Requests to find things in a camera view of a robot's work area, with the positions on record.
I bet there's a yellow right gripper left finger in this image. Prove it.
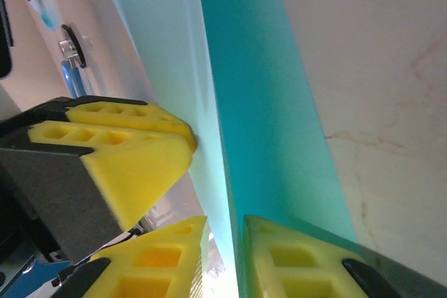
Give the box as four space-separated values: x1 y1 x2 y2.
52 216 207 298

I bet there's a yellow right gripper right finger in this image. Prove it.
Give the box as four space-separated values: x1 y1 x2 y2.
242 214 402 298

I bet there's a light blue paper sheet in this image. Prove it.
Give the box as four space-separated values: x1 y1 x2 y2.
107 0 359 298

